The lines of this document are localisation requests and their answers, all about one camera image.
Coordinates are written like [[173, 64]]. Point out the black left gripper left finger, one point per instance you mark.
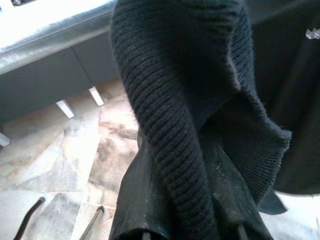
[[145, 205]]

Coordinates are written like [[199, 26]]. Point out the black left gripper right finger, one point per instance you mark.
[[232, 200]]

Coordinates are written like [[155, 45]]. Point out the black shirt with white print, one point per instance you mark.
[[175, 75], [300, 112]]

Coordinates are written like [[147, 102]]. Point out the white console leg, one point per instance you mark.
[[5, 138], [65, 108], [96, 96]]

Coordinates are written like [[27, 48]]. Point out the black TV console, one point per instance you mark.
[[50, 82]]

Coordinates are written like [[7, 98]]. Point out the black folding table frame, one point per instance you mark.
[[30, 217]]

